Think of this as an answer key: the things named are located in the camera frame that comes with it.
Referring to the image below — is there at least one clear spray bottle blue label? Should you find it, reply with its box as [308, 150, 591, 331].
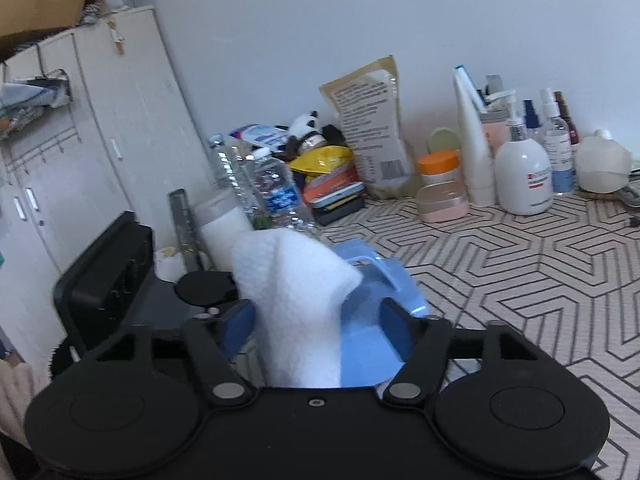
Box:
[539, 88, 576, 196]

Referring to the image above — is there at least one beige printed refill bag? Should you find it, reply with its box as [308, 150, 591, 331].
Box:
[320, 56, 419, 200]

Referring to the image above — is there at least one grey transparent tall container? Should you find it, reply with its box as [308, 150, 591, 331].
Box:
[169, 188, 206, 273]

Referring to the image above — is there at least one hanging patterned cloth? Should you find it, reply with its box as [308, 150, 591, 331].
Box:
[0, 68, 72, 142]

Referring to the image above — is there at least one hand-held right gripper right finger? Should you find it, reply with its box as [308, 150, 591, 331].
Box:
[378, 297, 543, 407]

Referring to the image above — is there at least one pink oval container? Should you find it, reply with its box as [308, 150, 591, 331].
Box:
[416, 180, 471, 224]

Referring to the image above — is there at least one glass jar with white contents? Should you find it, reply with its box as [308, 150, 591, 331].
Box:
[194, 195, 256, 273]

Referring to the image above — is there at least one green round lid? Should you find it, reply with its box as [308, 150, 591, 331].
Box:
[427, 127, 462, 156]

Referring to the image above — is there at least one metal door hook rack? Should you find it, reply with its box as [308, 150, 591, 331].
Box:
[0, 127, 83, 173]

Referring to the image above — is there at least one yellow snack packet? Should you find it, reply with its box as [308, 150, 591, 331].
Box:
[289, 145, 355, 177]

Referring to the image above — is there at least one blue white slim tube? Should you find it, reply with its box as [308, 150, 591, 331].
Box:
[457, 64, 489, 113]

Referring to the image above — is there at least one pink pump bottle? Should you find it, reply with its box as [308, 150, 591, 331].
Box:
[479, 89, 518, 158]

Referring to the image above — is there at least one tall white tube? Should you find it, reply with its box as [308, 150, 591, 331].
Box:
[452, 67, 497, 207]

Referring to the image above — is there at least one panda plush toy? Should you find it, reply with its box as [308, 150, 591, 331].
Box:
[289, 110, 323, 143]

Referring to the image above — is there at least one labelled clear water bottle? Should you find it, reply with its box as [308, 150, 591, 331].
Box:
[250, 146, 317, 235]

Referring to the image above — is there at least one grey green pouch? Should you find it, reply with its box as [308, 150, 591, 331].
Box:
[619, 167, 640, 209]

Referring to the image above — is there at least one orange lid clear jar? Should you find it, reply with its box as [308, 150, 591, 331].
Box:
[417, 151, 463, 188]

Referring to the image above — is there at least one black pouch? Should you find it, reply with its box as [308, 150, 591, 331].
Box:
[321, 124, 347, 149]

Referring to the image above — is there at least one brown glass bottle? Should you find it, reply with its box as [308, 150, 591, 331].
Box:
[554, 91, 580, 146]

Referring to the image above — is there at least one white wardrobe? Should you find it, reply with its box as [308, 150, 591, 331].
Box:
[0, 5, 221, 361]

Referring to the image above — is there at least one blue plastic container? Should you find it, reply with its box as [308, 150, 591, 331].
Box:
[330, 239, 432, 396]

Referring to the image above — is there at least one dark blue cap spray bottle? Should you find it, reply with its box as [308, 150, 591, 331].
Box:
[522, 99, 544, 146]

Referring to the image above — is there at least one geometric patterned table cover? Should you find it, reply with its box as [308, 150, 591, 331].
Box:
[317, 180, 640, 480]

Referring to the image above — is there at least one white pump bottle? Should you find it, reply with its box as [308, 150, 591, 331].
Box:
[495, 105, 555, 216]

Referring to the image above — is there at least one white blue lotion tube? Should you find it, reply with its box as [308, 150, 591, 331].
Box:
[229, 123, 291, 151]

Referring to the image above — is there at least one white round jug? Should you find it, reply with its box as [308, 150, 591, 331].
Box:
[574, 129, 633, 195]

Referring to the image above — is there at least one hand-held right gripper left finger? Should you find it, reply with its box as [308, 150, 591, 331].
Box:
[95, 299, 258, 408]

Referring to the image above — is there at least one white paper towel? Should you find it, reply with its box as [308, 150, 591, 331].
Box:
[231, 229, 363, 390]

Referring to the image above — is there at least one black flat book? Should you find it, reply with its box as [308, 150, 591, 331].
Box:
[314, 195, 367, 227]

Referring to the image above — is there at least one grey patterned cloth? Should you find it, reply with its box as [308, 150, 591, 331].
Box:
[77, 2, 132, 27]

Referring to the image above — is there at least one orange flat case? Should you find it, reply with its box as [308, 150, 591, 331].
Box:
[302, 165, 365, 207]

